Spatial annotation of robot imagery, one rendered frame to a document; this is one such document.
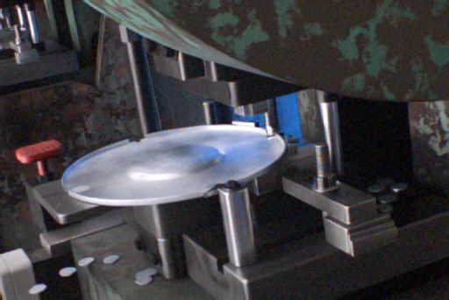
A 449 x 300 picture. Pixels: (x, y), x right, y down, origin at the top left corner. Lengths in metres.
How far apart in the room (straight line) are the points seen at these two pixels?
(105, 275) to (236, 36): 0.63
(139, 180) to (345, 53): 0.48
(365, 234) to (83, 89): 1.77
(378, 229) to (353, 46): 0.37
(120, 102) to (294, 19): 2.09
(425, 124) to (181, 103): 1.69
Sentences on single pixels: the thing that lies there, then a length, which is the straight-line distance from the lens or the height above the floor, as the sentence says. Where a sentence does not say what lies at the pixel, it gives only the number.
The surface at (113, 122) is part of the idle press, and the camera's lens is 2.68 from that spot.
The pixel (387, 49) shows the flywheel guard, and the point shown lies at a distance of 0.65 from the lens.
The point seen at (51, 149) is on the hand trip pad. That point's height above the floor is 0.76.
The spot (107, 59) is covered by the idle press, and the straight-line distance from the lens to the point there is 2.64.
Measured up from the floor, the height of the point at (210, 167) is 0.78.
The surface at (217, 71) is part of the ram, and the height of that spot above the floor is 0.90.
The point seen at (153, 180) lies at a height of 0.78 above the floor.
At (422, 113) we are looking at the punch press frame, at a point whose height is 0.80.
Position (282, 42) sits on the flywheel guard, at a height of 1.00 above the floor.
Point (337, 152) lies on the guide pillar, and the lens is 1.10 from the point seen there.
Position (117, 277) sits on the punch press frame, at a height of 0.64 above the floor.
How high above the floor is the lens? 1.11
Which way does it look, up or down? 17 degrees down
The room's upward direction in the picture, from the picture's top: 9 degrees counter-clockwise
